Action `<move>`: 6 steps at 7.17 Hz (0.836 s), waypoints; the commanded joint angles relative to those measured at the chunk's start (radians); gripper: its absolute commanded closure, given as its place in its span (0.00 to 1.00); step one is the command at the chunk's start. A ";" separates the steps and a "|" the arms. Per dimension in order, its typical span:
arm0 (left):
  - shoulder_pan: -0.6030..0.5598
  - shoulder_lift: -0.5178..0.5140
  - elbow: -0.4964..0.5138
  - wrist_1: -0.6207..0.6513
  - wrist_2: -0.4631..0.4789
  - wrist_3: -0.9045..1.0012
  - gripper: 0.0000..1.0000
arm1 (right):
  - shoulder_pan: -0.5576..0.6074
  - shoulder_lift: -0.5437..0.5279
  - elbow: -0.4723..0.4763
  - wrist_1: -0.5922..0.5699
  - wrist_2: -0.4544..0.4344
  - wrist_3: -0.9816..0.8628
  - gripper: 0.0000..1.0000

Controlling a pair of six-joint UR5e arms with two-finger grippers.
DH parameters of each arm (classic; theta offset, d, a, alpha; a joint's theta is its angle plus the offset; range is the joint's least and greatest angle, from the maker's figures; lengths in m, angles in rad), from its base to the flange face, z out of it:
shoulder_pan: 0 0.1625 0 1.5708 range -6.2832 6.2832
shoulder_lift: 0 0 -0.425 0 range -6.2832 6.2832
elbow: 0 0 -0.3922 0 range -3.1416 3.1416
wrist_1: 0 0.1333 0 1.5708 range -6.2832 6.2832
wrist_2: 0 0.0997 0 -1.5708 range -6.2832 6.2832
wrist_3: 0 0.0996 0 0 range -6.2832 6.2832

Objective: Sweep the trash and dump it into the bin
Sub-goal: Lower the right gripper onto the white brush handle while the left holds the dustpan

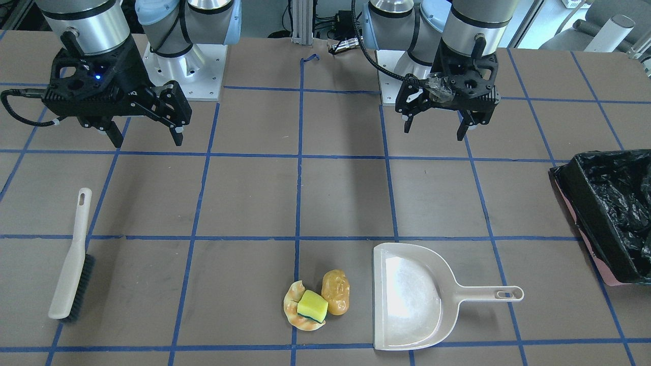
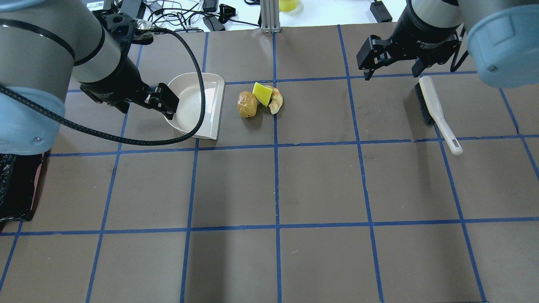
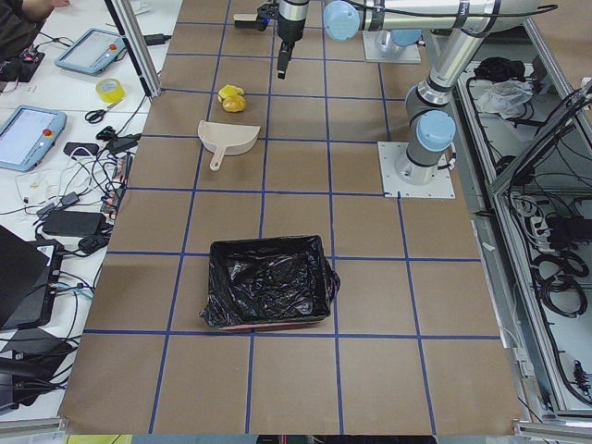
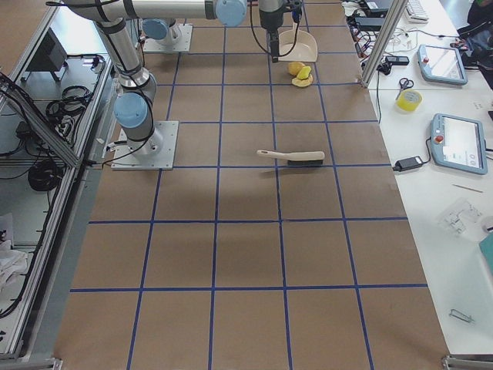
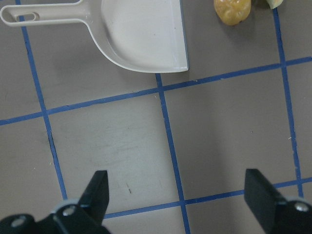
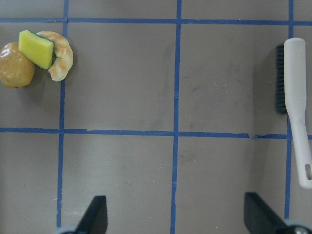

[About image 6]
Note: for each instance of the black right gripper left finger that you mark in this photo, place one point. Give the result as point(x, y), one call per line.
point(95, 219)

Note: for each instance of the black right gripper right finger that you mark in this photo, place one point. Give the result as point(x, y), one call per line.
point(259, 218)

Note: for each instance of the white hand brush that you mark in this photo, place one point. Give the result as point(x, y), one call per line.
point(291, 98)

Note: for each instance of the toy croissant bread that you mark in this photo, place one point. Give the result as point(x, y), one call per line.
point(64, 55)

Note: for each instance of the brown toy potato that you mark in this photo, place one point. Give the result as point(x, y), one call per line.
point(16, 70)

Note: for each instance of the yellow green sponge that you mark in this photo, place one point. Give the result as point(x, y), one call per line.
point(37, 49)

